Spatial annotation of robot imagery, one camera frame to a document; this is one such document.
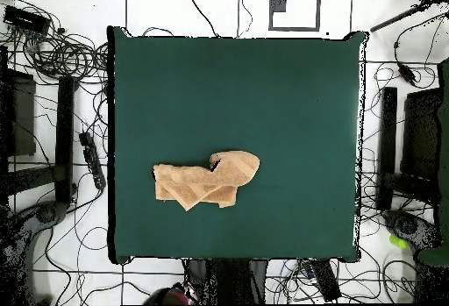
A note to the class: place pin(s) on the long black power strip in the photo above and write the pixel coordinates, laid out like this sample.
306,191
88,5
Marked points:
92,160

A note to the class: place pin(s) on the black stand beam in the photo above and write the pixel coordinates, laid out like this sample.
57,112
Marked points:
65,137
387,144

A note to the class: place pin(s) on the black electronics box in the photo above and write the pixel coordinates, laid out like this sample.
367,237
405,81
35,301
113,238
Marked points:
26,20

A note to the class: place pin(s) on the yellow-green ball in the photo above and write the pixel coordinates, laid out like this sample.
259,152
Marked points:
398,241

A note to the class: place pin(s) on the tan terry towel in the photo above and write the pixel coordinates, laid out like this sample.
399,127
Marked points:
196,183

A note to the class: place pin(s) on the short black power strip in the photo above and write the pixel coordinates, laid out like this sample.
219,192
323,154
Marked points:
326,281

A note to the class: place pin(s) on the dark flat panel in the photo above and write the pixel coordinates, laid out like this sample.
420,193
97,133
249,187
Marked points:
22,116
421,134

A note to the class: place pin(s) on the dark green cloth bundle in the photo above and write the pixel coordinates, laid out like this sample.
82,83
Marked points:
443,144

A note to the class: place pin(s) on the small dark grey box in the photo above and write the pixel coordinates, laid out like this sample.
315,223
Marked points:
279,1

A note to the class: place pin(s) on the black tripod pole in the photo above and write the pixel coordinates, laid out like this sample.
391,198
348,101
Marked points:
396,18

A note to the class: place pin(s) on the dark green table cloth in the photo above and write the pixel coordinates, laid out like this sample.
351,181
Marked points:
245,92

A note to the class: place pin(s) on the grey square frame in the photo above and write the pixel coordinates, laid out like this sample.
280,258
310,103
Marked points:
318,8

